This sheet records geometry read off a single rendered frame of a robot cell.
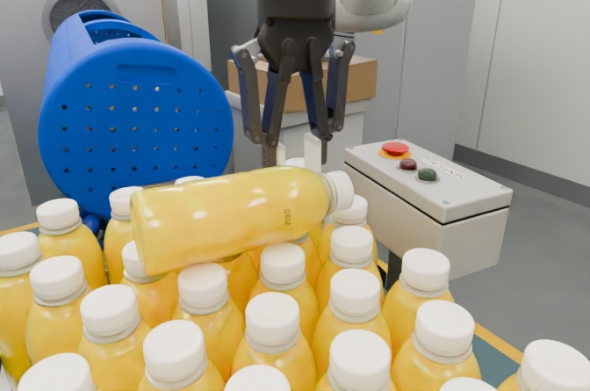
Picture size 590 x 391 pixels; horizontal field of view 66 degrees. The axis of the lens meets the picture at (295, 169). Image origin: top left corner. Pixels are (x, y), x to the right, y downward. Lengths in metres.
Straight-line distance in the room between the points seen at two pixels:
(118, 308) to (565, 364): 0.30
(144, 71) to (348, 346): 0.51
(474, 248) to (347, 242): 0.19
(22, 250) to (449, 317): 0.36
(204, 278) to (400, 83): 1.99
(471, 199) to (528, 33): 2.86
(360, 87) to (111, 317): 1.06
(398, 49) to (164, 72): 1.68
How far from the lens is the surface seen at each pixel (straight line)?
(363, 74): 1.31
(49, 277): 0.42
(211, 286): 0.37
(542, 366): 0.34
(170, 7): 2.11
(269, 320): 0.33
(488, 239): 0.56
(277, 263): 0.39
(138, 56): 0.69
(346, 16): 1.28
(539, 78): 3.32
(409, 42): 2.28
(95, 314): 0.36
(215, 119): 0.74
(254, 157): 1.37
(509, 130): 3.47
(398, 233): 0.56
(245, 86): 0.46
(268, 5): 0.45
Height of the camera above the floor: 1.31
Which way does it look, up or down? 23 degrees down
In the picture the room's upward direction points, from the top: straight up
